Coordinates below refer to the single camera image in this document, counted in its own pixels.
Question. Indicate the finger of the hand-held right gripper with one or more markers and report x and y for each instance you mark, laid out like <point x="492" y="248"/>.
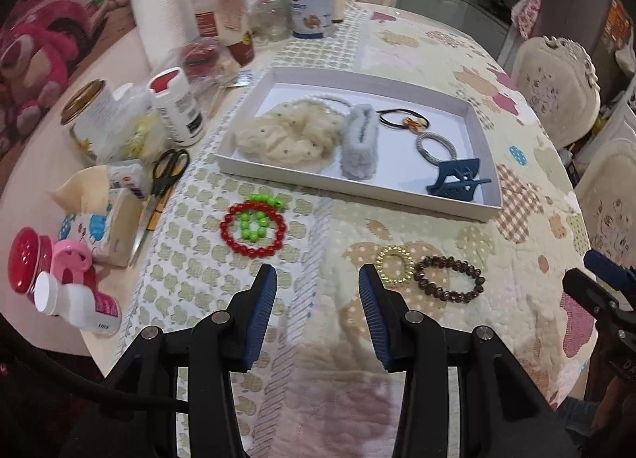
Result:
<point x="608" y="264"/>
<point x="589" y="291"/>

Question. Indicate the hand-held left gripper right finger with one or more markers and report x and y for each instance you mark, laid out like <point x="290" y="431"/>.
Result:
<point x="375" y="319"/>

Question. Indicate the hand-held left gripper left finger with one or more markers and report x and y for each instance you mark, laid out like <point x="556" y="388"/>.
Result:
<point x="258" y="319"/>

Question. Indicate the blue hair claw clip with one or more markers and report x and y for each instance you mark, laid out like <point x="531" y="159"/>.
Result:
<point x="447" y="184"/>

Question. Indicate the grey fuzzy hair claw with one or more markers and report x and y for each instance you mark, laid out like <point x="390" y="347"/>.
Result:
<point x="357" y="150"/>

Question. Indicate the cream fluffy scrunchie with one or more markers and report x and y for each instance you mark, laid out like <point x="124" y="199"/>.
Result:
<point x="283" y="140"/>

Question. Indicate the white shallow box tray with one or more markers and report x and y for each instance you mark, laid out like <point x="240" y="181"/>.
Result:
<point x="318" y="90"/>

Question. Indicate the person's jeans leg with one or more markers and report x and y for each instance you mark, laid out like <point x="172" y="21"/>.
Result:
<point x="579" y="418"/>

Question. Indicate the quilted patchwork tablecloth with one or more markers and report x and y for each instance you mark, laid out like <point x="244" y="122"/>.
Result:
<point x="318" y="239"/>

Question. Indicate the cartoon print tissue pack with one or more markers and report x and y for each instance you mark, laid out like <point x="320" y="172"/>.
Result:
<point x="114" y="224"/>

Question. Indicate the white bottle with pink label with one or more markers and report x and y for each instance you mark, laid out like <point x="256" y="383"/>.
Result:
<point x="84" y="309"/>

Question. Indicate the small white red box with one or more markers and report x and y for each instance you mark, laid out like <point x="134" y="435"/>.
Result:
<point x="129" y="177"/>

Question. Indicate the cream tissue sheet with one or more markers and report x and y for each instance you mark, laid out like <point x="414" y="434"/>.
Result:
<point x="79" y="189"/>

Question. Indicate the white bottle with red lid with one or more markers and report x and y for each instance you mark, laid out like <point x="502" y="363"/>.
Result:
<point x="179" y="110"/>

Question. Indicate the clear bag with yellow contents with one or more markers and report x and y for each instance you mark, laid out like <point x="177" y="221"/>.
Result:
<point x="139" y="130"/>

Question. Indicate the red lid shaker jar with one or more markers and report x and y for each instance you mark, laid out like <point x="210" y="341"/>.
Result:
<point x="27" y="259"/>

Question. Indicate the red notice sheet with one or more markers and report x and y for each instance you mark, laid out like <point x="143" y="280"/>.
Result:
<point x="618" y="20"/>

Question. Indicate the gold lid glass jar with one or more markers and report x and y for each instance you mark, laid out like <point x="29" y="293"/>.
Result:
<point x="92" y="110"/>

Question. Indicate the red round lidded container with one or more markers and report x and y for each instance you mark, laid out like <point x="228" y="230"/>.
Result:
<point x="198" y="53"/>

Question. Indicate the small clear glass jar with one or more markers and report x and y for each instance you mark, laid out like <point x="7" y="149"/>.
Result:
<point x="271" y="20"/>

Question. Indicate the yellow lid glass jar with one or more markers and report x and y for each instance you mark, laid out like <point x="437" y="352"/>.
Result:
<point x="218" y="10"/>

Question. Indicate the blue milk powder can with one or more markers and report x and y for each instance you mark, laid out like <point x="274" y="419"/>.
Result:
<point x="310" y="6"/>

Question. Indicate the white paper towel roll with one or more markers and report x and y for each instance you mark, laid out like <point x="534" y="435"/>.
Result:
<point x="161" y="15"/>

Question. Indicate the large pink plush bear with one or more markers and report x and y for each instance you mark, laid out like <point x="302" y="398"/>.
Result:
<point x="35" y="65"/>

